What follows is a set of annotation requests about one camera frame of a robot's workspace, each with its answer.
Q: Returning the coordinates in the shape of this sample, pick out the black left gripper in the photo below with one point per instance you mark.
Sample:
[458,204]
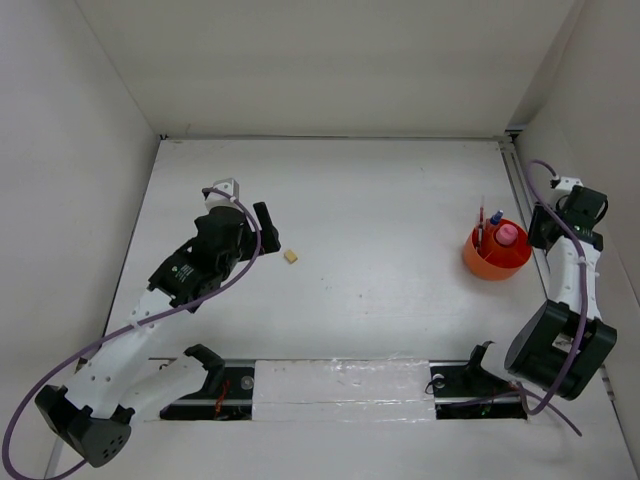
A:
[268,241]

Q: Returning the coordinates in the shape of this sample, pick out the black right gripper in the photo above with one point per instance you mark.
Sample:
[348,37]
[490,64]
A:
[537,217]

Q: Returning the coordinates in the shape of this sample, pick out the yellow eraser cube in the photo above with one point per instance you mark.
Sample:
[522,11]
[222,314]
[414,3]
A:
[290,256]

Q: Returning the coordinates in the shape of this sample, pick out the clear spray bottle blue cap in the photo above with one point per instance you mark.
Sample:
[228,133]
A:
[495,220]

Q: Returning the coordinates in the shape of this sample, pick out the red ink pen refill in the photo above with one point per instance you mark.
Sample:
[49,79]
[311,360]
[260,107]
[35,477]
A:
[480,228]

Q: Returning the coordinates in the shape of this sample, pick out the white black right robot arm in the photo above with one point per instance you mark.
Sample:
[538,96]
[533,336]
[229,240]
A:
[534,354]

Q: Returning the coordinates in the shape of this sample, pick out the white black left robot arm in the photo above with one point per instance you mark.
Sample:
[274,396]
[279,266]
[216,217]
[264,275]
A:
[95,411]

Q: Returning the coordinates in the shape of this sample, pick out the orange round stationery container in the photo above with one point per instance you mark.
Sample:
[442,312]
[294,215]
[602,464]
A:
[496,263]

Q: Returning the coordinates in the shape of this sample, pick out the pink capped item in container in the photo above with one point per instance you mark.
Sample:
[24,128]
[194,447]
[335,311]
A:
[506,235]

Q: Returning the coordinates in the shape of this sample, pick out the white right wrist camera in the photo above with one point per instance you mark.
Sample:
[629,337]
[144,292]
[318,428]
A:
[564,185]

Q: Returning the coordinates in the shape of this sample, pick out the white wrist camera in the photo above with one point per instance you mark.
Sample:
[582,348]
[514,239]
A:
[564,185]
[223,193]

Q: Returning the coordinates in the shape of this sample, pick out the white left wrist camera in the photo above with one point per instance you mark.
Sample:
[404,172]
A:
[223,193]

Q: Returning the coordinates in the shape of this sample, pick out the aluminium frame rail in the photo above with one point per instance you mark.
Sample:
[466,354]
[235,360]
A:
[523,200]

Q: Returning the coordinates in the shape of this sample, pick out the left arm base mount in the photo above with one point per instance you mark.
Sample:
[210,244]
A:
[225,395]

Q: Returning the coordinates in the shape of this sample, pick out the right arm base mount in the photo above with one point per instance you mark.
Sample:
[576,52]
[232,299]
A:
[464,390]

